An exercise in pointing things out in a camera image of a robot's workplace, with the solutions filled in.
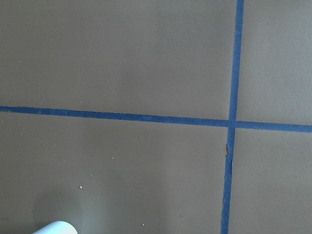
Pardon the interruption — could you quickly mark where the light blue cup near toaster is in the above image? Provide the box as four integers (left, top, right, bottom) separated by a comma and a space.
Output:
33, 221, 78, 234

